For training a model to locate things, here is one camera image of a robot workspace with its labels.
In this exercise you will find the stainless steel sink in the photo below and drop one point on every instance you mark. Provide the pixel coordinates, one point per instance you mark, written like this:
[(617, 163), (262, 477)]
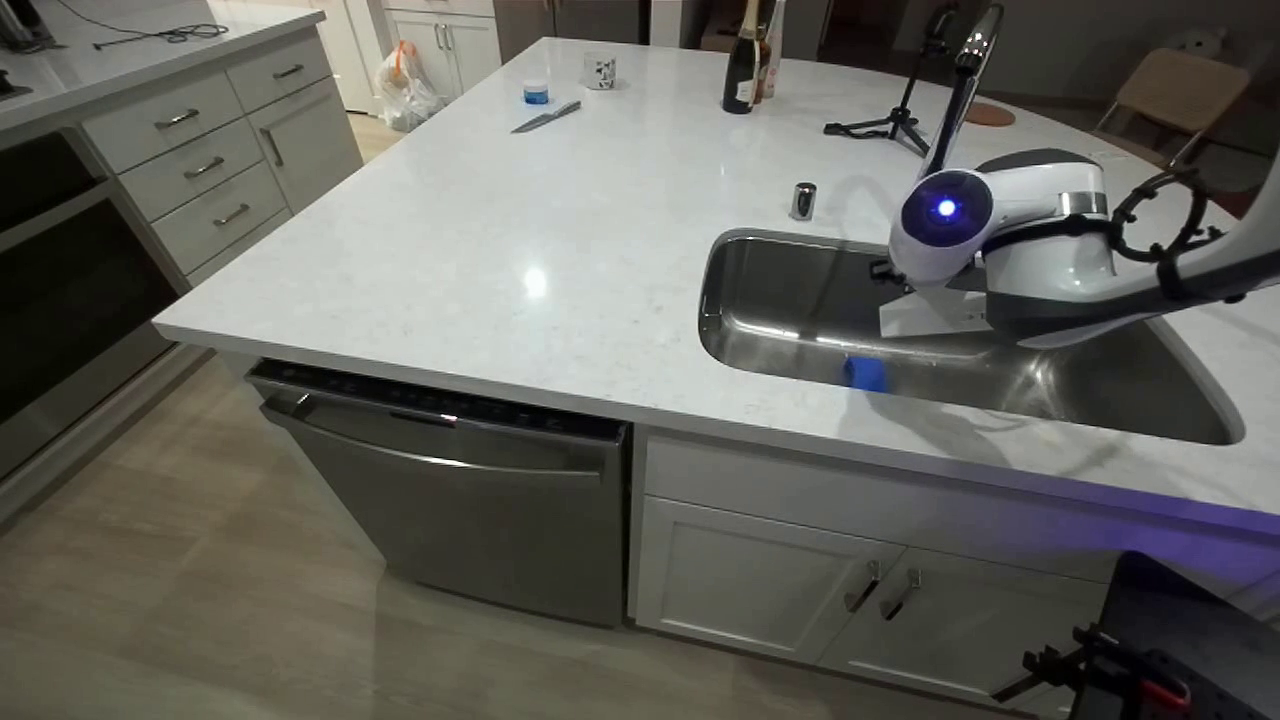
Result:
[(801, 305)]

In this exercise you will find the dark green bottle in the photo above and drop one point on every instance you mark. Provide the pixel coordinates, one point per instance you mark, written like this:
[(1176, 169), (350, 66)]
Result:
[(737, 74)]

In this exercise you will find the black camera stand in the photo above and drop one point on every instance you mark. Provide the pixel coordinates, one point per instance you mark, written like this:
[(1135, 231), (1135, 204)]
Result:
[(1200, 642)]

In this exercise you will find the tan wooden chair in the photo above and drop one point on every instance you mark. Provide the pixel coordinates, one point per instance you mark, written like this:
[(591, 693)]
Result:
[(1174, 87)]

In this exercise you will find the black built-in oven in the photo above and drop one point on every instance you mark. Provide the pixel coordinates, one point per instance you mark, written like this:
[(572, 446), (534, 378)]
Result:
[(67, 305)]

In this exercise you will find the stainless steel dishwasher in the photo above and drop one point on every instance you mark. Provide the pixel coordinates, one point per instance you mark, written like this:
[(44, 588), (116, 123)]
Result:
[(466, 520)]

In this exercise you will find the white cabinet drawer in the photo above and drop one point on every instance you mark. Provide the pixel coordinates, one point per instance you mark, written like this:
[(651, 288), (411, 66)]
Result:
[(161, 123), (282, 69), (222, 217), (194, 169)]

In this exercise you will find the blue tape roll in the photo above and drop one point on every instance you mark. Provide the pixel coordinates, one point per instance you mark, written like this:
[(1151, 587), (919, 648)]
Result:
[(537, 94)]

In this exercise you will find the blue tape piece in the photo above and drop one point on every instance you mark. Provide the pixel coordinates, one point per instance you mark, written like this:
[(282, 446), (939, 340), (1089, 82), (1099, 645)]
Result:
[(871, 372)]

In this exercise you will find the kitchen knife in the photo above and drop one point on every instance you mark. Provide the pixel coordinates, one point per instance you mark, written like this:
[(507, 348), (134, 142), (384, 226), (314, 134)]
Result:
[(544, 118)]

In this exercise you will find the round wooden coaster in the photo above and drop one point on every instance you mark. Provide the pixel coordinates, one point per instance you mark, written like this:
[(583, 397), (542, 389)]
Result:
[(990, 112)]

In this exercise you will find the brown labelled bottle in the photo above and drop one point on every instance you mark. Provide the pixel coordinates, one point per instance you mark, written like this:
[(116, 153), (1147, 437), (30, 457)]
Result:
[(766, 63)]

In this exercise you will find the white island cabinet door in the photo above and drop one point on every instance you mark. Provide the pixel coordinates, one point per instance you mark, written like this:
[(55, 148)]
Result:
[(975, 642), (746, 574)]

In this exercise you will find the small black object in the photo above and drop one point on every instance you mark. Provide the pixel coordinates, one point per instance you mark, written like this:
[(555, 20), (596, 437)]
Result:
[(807, 201)]

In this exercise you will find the white side counter cabinet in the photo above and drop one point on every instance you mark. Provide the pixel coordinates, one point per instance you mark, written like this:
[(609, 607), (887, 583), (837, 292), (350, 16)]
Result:
[(161, 255)]

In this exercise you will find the white plastic bag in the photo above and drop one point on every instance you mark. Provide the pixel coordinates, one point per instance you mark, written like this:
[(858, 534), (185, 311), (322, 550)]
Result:
[(406, 82)]

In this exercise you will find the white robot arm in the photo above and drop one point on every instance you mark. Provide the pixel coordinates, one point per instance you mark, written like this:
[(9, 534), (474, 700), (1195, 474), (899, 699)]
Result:
[(1053, 255)]

